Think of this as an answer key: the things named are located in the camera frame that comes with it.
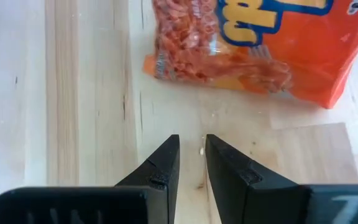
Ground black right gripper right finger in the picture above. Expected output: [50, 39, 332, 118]
[205, 134, 358, 224]

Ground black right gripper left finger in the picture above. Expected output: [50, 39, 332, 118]
[0, 134, 180, 224]

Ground red spicy noodle pack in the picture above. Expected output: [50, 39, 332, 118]
[143, 0, 358, 110]

